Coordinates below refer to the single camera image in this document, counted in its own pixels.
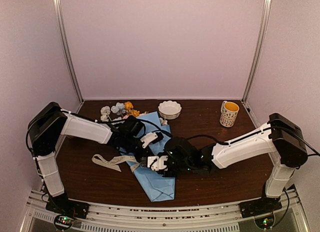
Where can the blue wrapping paper sheet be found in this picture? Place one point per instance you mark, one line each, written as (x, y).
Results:
(156, 187)

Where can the floral ceramic mug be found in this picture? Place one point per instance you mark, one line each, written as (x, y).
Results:
(228, 113)

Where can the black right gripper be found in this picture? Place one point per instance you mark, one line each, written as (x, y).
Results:
(169, 175)

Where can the orange flower stem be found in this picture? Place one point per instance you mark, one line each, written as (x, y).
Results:
(129, 108)

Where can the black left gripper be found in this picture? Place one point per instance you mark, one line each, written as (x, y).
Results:
(146, 153)

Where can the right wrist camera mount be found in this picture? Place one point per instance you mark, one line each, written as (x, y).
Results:
(155, 163)

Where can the white fluted ceramic dish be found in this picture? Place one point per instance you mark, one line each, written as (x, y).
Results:
(169, 109)

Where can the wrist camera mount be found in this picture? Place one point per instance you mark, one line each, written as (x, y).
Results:
(155, 163)
(151, 137)

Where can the white flower stem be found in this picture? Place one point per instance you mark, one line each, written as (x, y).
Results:
(105, 113)

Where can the front aluminium rail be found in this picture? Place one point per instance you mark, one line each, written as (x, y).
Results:
(224, 217)

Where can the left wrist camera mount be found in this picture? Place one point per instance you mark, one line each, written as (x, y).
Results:
(151, 137)

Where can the blue hydrangea flower bunch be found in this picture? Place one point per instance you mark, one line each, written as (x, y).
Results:
(119, 109)

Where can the cream ribbon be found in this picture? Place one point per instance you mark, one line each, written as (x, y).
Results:
(113, 164)

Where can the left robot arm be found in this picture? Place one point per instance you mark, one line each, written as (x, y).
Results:
(47, 131)

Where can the left aluminium corner post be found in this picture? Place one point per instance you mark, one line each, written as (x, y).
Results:
(66, 49)

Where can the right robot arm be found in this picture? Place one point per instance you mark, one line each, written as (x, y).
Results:
(279, 135)

